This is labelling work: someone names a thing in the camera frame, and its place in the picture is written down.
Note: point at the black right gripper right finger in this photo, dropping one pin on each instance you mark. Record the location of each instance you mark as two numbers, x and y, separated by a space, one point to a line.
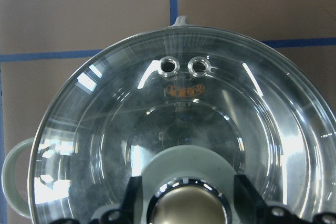
252 208

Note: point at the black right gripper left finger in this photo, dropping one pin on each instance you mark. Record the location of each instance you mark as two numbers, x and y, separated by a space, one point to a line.
96 208

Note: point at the glass pot lid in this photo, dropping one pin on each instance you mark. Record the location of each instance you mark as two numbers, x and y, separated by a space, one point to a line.
183 129

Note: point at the pale green cooking pot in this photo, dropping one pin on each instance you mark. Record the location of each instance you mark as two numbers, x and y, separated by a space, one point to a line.
15 176

